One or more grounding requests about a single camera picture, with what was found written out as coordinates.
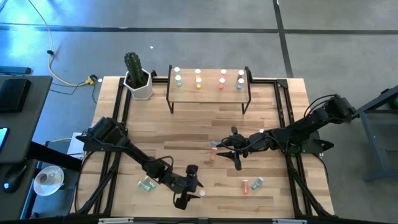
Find small coffee cup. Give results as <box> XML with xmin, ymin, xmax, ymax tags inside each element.
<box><xmin>36</xmin><ymin>172</ymin><xmax>50</xmax><ymax>185</ymax></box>

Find black flat box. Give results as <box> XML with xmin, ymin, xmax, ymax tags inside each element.
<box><xmin>0</xmin><ymin>78</ymin><xmax>32</xmax><ymax>114</ymax></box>

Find thin black floor cable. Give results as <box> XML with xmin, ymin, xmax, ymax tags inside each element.
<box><xmin>49</xmin><ymin>81</ymin><xmax>98</xmax><ymax>105</ymax></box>

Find white paper sheet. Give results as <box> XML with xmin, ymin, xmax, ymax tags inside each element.
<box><xmin>67</xmin><ymin>132</ymin><xmax>87</xmax><ymax>160</ymax></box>

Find silver metal bracket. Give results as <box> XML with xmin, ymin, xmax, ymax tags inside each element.
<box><xmin>272</xmin><ymin>218</ymin><xmax>308</xmax><ymax>224</ymax></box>
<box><xmin>98</xmin><ymin>217</ymin><xmax>134</xmax><ymax>224</ymax></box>

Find black desk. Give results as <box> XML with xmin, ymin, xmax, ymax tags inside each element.
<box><xmin>0</xmin><ymin>75</ymin><xmax>53</xmax><ymax>222</ymax></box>

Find black aluminium table frame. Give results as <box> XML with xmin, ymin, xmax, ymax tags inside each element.
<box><xmin>74</xmin><ymin>76</ymin><xmax>335</xmax><ymax>224</ymax></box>

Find black computer mouse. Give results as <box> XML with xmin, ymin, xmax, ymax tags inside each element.
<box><xmin>2</xmin><ymin>164</ymin><xmax>28</xmax><ymax>194</ymax></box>

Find white faceted plant pot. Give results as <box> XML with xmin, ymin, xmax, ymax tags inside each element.
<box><xmin>123</xmin><ymin>68</ymin><xmax>154</xmax><ymax>100</ymax></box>

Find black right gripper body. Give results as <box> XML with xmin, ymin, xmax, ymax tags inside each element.
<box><xmin>231</xmin><ymin>126</ymin><xmax>271</xmax><ymax>171</ymax></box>

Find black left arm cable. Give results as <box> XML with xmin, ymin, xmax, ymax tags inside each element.
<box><xmin>146</xmin><ymin>154</ymin><xmax>175</xmax><ymax>175</ymax></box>

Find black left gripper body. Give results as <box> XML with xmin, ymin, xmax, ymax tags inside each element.
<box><xmin>161</xmin><ymin>164</ymin><xmax>199</xmax><ymax>210</ymax></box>

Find blue-grey metal cart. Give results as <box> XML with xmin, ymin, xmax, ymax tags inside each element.
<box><xmin>345</xmin><ymin>85</ymin><xmax>398</xmax><ymax>183</ymax></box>

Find yellow cable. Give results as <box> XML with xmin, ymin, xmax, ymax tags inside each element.
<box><xmin>27</xmin><ymin>0</ymin><xmax>90</xmax><ymax>87</ymax></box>

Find green cactus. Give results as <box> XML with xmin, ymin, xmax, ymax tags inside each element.
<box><xmin>124</xmin><ymin>52</ymin><xmax>147</xmax><ymax>89</ymax></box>

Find wooden shelf black metal legs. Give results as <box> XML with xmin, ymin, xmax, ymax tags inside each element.
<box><xmin>166</xmin><ymin>64</ymin><xmax>252</xmax><ymax>115</ymax></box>

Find smartphone with lit screen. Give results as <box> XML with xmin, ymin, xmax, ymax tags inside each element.
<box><xmin>0</xmin><ymin>127</ymin><xmax>9</xmax><ymax>154</ymax></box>

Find black bar-shaped device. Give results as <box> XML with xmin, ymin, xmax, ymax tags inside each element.
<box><xmin>0</xmin><ymin>65</ymin><xmax>32</xmax><ymax>75</ymax></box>

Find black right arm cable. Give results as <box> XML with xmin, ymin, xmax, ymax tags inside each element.
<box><xmin>305</xmin><ymin>94</ymin><xmax>338</xmax><ymax>119</ymax></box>

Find black desk crossbar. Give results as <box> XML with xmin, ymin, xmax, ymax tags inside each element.
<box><xmin>27</xmin><ymin>141</ymin><xmax>83</xmax><ymax>172</ymax></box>

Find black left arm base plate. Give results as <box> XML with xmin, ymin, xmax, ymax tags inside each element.
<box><xmin>76</xmin><ymin>129</ymin><xmax>128</xmax><ymax>153</ymax></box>

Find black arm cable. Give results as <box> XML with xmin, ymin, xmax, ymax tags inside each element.
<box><xmin>305</xmin><ymin>94</ymin><xmax>338</xmax><ymax>119</ymax></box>
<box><xmin>146</xmin><ymin>154</ymin><xmax>175</xmax><ymax>175</ymax></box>

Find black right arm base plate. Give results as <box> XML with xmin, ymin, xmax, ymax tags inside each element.
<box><xmin>278</xmin><ymin>129</ymin><xmax>335</xmax><ymax>156</ymax></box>

